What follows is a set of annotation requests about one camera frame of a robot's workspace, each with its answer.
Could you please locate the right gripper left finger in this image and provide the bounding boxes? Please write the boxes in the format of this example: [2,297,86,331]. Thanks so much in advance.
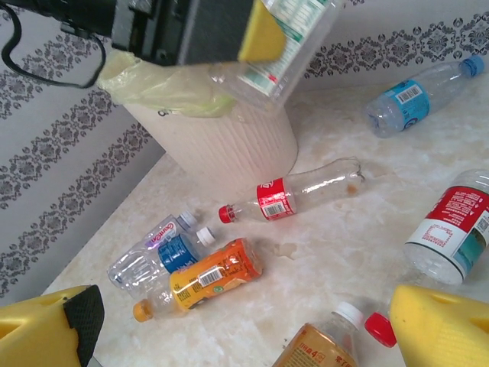
[0,284,107,367]

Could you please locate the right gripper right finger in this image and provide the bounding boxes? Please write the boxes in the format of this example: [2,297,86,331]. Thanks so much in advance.
[388,284,489,367]

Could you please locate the green-capped bottle white-green label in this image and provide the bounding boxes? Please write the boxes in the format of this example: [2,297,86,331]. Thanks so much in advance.
[208,0,347,114]

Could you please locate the red-capped bottle red-white label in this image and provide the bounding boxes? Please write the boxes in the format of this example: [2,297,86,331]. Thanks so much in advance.
[364,170,489,349]

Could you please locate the red-capped cola bottle red label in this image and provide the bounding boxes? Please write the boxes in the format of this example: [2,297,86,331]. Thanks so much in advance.
[218,156,368,225]

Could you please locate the white bin with yellow bag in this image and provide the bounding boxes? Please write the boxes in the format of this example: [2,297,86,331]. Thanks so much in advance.
[96,48,237,120]

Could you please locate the white ribbed plastic bin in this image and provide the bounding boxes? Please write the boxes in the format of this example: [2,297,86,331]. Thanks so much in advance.
[97,49,300,189]

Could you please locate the white-capped amber tea bottle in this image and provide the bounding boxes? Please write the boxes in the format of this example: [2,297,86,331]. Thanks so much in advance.
[271,300,366,367]

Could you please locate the clear bottle purple label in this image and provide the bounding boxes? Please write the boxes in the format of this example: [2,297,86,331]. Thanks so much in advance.
[106,209,199,291]

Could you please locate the blue-capped bottle light-blue label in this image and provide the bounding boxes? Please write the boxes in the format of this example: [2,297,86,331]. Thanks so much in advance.
[362,55,486,138]

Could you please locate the white-capped bottle dark-blue label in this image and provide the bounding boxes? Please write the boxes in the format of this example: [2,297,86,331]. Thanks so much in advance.
[125,227,217,299]

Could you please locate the orange-capped bottle orange-yellow label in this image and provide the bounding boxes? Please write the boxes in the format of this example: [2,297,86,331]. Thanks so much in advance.
[132,237,264,323]

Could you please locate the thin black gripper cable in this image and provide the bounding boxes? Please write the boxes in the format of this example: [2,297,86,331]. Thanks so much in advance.
[1,4,107,89]

